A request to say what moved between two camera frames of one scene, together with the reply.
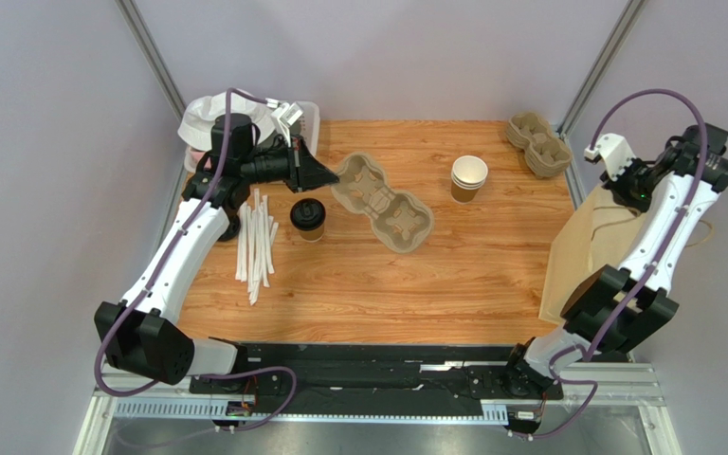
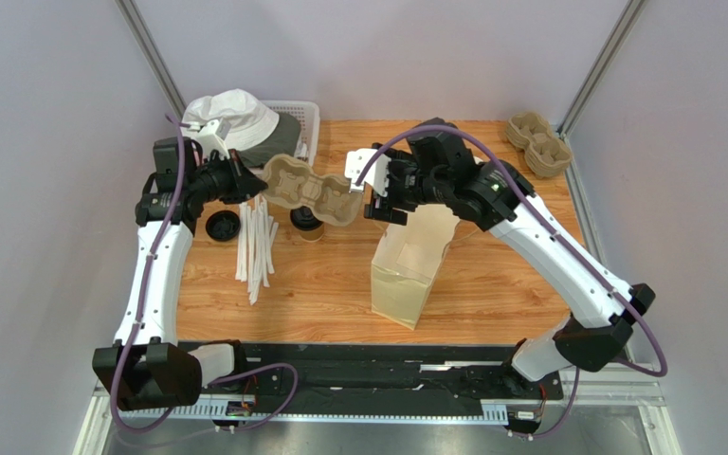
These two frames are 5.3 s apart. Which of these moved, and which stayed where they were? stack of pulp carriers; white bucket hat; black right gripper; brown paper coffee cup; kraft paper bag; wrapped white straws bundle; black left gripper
Moved: black right gripper; black left gripper; kraft paper bag
Stayed: stack of pulp carriers; white bucket hat; wrapped white straws bundle; brown paper coffee cup
